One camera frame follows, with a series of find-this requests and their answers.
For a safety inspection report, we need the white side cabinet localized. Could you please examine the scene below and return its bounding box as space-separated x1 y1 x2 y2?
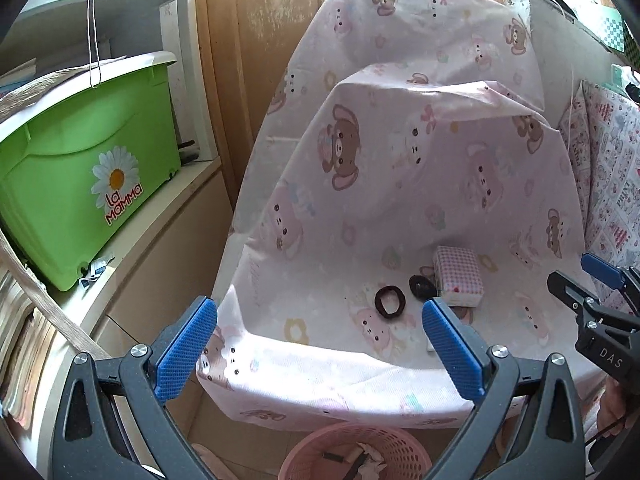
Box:
505 0 631 126

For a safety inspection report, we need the person's right hand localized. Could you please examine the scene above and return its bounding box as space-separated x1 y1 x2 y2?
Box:
596 377 628 433

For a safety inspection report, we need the small blue white packet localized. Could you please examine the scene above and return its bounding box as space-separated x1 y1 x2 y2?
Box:
80 255 115 286

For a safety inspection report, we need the white hanging string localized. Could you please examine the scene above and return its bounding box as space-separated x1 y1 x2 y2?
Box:
87 0 103 90

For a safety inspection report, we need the black hair tie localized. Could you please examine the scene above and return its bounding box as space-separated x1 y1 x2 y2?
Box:
374 285 407 320

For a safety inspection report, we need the white shelf cabinet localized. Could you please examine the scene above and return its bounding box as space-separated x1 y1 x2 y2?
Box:
0 0 236 461

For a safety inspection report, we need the green checkered cloth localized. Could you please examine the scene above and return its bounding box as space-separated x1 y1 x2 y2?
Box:
597 7 640 68

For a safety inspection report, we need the worn wooden door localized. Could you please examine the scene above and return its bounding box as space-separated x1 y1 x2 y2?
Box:
192 0 516 241

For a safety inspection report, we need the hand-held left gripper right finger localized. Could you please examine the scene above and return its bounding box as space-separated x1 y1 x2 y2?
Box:
421 296 588 480

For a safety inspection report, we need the green plastic storage box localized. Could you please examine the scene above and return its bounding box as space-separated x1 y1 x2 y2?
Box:
0 62 182 292

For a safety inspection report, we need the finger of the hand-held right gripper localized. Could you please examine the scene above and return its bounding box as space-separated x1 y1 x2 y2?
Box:
581 252 640 311
546 271 601 318

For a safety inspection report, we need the pink bear-print sheet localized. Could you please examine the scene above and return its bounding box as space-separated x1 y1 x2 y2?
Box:
197 0 598 431

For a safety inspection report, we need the stack of worn books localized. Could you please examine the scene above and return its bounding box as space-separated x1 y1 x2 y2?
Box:
0 270 66 421

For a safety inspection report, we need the beige fabric strap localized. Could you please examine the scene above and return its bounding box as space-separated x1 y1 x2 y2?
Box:
0 67 113 361

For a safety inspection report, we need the blue printed box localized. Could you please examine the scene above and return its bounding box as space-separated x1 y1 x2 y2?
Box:
0 57 38 96

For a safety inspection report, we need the white cord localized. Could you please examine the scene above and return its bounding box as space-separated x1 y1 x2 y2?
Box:
562 5 581 131

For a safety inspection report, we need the pink patchwork print cloth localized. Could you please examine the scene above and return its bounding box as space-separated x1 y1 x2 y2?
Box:
557 80 640 316

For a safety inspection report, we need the pink plastic basket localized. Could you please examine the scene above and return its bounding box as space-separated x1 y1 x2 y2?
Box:
277 421 433 480

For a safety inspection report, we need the pink checkered box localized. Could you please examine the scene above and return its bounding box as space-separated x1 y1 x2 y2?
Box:
432 246 485 308

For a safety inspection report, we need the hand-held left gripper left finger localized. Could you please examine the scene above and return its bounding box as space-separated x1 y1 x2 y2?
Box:
50 296 236 480

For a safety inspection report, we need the white storage box lid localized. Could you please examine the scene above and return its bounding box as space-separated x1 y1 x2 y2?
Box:
0 51 178 126

